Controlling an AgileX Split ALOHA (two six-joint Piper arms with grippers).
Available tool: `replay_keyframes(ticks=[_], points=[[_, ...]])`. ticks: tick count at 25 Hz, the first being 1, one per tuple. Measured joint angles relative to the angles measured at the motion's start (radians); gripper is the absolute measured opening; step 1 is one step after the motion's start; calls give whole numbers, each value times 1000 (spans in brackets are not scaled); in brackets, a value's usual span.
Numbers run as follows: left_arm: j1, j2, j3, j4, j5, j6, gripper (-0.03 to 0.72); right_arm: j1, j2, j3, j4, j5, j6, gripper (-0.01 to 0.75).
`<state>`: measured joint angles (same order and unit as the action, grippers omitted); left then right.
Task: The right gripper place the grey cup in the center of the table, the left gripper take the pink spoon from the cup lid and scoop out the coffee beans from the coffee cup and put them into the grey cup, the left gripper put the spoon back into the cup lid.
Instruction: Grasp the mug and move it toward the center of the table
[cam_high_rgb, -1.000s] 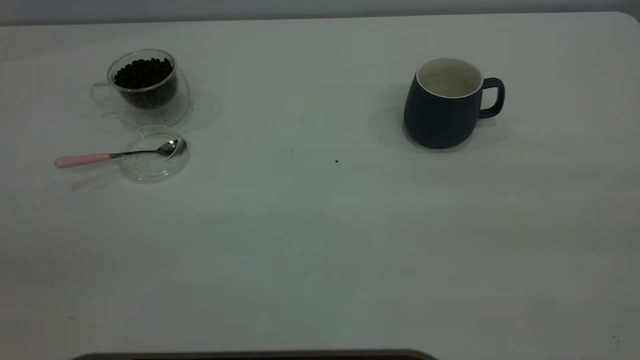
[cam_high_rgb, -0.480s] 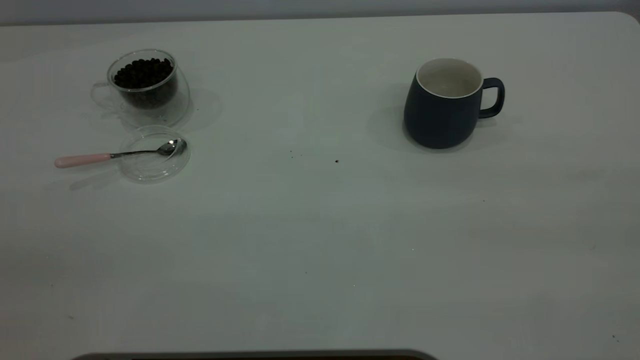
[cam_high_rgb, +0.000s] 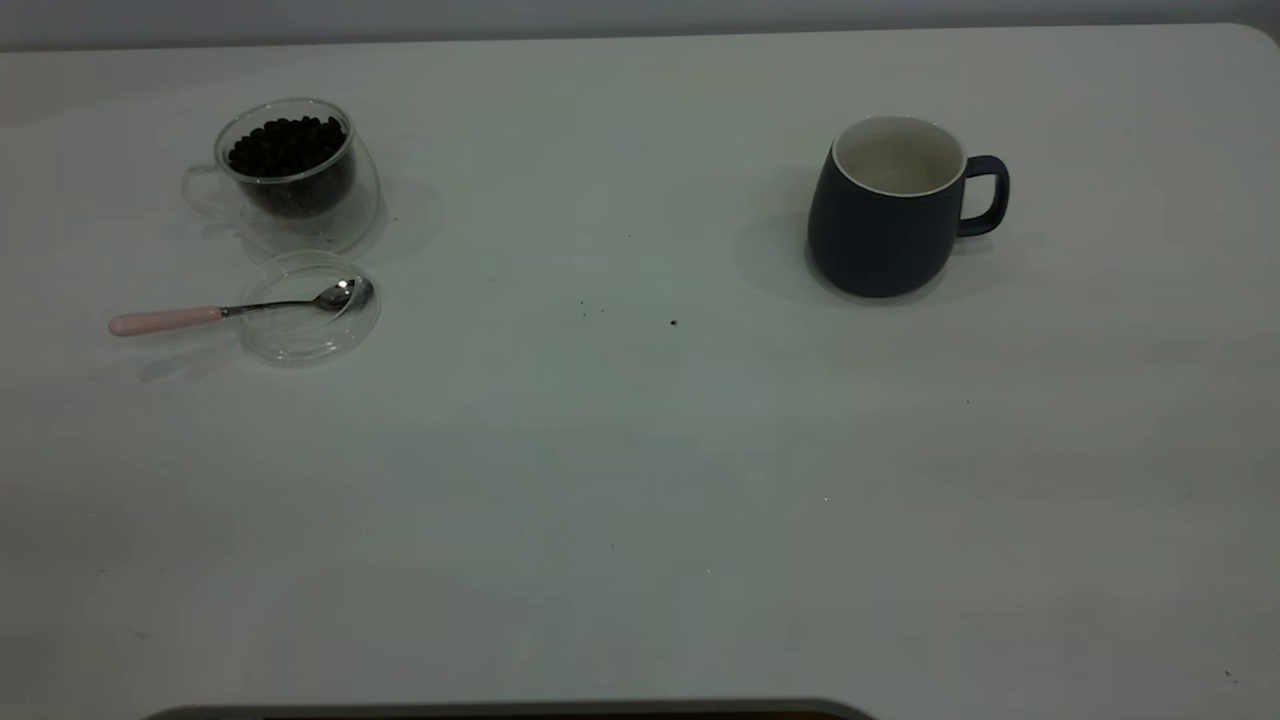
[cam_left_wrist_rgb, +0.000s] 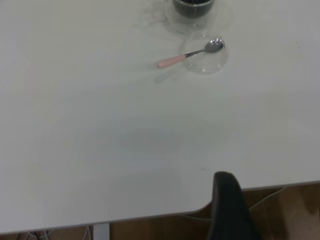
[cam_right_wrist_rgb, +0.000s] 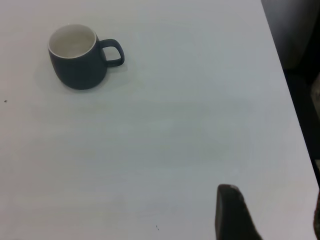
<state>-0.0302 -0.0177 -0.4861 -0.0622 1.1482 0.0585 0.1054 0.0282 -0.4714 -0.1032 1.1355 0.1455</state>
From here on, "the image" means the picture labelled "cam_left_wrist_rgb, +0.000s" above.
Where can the clear glass cup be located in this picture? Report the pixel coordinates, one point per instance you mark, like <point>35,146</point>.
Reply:
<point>186,23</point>

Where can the dark coffee beans pile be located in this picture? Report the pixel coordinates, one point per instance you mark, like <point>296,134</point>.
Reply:
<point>192,7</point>

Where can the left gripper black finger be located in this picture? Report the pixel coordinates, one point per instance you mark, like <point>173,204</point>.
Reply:
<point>230,212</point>

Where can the clear glass saucer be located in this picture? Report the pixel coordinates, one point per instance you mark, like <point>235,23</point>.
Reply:
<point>205,63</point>

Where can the white table leg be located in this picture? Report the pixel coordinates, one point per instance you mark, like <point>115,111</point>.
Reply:
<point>101,232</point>

